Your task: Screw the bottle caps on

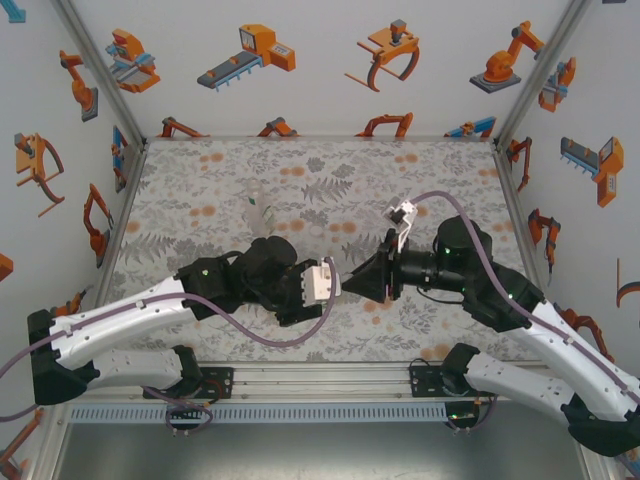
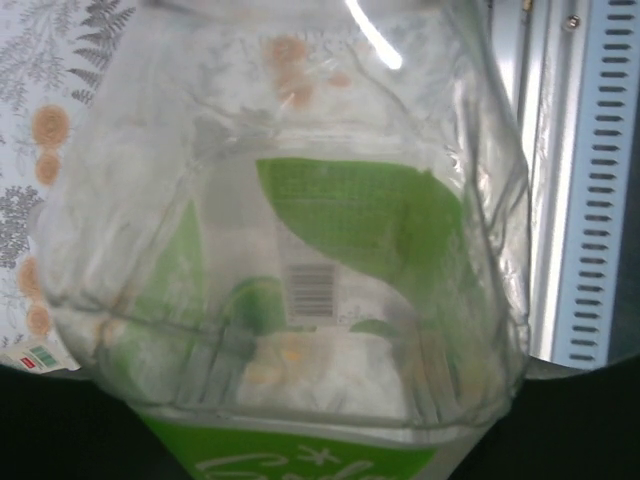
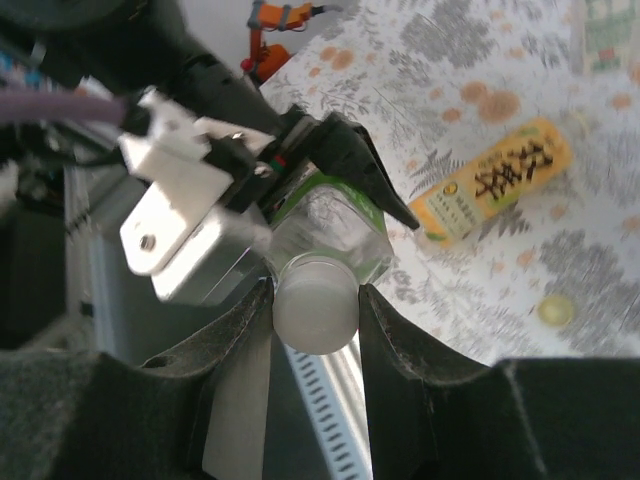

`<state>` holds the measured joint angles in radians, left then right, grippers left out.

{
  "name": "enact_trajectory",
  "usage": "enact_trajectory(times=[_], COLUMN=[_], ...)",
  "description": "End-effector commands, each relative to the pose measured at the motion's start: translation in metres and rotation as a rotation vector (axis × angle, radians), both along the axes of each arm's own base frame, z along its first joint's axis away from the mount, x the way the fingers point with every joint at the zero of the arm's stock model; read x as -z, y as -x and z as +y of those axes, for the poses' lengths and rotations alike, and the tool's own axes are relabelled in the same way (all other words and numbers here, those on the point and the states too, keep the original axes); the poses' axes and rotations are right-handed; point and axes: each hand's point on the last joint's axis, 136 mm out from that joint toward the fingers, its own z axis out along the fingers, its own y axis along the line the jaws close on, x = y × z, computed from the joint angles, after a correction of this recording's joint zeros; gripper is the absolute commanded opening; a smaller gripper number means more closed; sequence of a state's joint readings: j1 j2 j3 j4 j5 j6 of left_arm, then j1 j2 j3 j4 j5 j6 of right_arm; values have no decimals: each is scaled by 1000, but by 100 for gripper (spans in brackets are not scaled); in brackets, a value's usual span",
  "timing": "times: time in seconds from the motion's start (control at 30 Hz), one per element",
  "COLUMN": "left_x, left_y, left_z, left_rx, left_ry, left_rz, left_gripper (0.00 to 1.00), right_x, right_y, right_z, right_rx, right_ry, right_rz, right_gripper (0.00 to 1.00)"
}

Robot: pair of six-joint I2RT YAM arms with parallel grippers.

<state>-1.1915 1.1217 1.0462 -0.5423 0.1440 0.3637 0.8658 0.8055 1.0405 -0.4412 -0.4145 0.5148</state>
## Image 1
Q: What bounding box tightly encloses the clear plastic bottle green label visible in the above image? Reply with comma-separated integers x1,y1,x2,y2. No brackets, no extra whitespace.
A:
243,180,275,239

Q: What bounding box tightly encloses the grey floral tablecloth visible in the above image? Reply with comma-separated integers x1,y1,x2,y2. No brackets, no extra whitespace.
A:
97,138,559,364

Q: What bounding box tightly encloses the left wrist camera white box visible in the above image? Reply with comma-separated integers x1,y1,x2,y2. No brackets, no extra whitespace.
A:
301,264,344,306

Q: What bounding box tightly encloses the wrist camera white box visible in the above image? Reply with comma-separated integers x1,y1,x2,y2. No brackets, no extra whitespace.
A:
301,264,344,306
382,198,419,240

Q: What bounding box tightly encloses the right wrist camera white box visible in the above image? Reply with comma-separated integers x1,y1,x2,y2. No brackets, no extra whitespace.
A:
382,198,419,240

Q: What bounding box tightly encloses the aluminium front rail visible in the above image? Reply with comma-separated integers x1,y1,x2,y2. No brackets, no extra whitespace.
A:
47,362,594,404

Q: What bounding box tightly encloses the aluminium side rail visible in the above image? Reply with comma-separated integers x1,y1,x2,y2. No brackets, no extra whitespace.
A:
74,142,149,364
492,142,569,359

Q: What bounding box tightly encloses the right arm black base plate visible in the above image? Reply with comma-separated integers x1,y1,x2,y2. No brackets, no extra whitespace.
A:
408,360,501,399

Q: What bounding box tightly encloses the white slotted cable duct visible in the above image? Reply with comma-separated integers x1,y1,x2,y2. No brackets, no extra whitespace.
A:
67,403,449,424

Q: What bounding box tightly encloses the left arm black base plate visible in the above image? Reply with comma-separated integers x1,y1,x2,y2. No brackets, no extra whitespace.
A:
143,367,235,400

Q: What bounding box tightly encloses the aluminium corner post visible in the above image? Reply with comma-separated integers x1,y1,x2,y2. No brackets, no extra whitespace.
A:
49,0,149,146
492,0,594,149

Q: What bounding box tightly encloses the aluminium frame leg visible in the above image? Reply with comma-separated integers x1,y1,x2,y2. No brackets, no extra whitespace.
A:
584,452,619,480
27,402,69,480

